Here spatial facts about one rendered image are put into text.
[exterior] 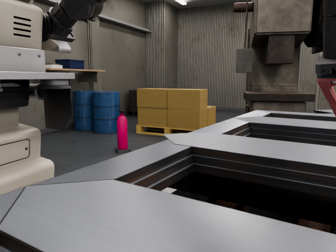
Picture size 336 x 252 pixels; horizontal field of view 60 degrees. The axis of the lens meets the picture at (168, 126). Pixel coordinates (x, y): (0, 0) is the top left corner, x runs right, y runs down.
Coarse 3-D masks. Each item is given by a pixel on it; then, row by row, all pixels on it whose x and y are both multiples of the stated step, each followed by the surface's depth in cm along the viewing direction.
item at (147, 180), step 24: (144, 168) 53; (168, 168) 59; (192, 168) 66; (216, 168) 64; (240, 168) 62; (264, 168) 59; (288, 168) 57; (312, 168) 55; (312, 192) 54; (0, 240) 31
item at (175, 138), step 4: (196, 132) 85; (200, 132) 85; (168, 136) 79; (172, 136) 79; (176, 136) 79; (180, 136) 79; (184, 136) 79; (188, 136) 79; (192, 136) 79; (172, 140) 74; (176, 140) 74; (180, 140) 74
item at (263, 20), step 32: (256, 0) 322; (288, 0) 315; (320, 0) 316; (256, 32) 328; (288, 32) 322; (320, 32) 324; (256, 64) 373; (288, 64) 365; (256, 96) 331; (288, 96) 324
